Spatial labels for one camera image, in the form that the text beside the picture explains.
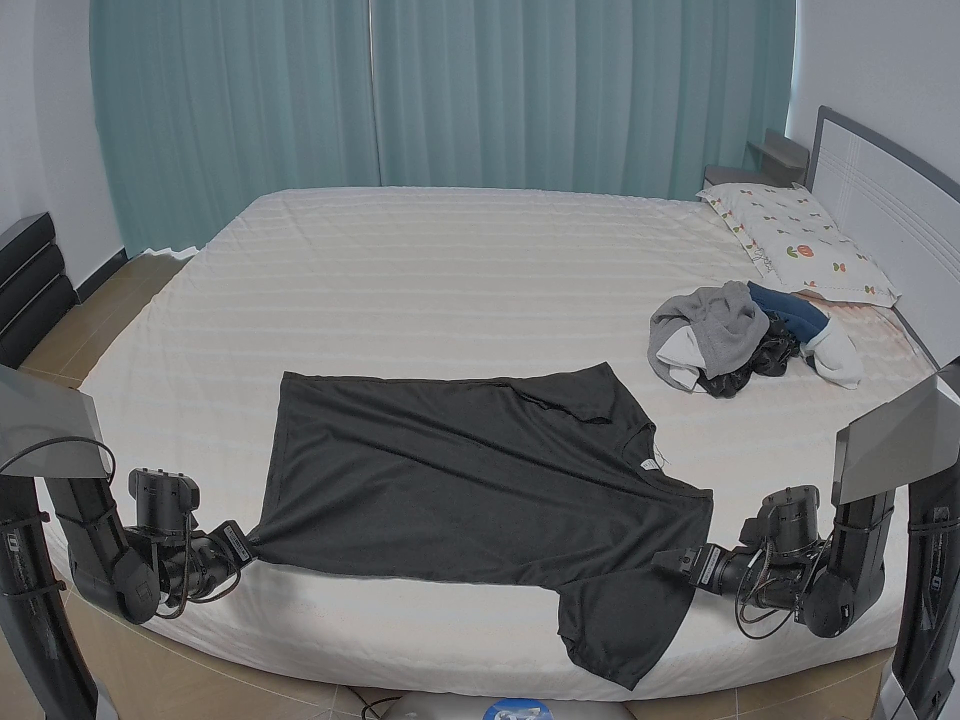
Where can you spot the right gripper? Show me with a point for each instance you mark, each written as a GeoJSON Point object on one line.
{"type": "Point", "coordinates": [724, 571]}

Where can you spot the black chest of drawers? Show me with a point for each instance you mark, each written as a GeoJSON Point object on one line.
{"type": "Point", "coordinates": [30, 289]}

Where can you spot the black T-shirt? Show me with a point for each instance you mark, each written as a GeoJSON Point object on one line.
{"type": "Point", "coordinates": [450, 492]}

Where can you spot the grey bedside table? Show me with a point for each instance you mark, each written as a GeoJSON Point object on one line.
{"type": "Point", "coordinates": [780, 151]}

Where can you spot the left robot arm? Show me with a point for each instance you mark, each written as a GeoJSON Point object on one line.
{"type": "Point", "coordinates": [45, 417]}

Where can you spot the pile of clothes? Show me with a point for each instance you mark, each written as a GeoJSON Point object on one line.
{"type": "Point", "coordinates": [720, 327]}

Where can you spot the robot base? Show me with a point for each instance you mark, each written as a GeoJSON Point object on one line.
{"type": "Point", "coordinates": [480, 708]}

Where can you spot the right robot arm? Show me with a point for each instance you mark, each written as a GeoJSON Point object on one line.
{"type": "Point", "coordinates": [900, 432]}

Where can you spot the blue-green curtain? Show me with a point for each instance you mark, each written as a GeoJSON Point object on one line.
{"type": "Point", "coordinates": [240, 102]}
{"type": "Point", "coordinates": [585, 64]}

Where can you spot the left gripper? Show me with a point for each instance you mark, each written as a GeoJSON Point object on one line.
{"type": "Point", "coordinates": [217, 559]}

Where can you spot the white printed pillow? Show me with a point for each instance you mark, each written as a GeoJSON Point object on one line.
{"type": "Point", "coordinates": [795, 237]}

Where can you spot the bed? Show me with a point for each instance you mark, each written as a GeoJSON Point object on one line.
{"type": "Point", "coordinates": [412, 289]}

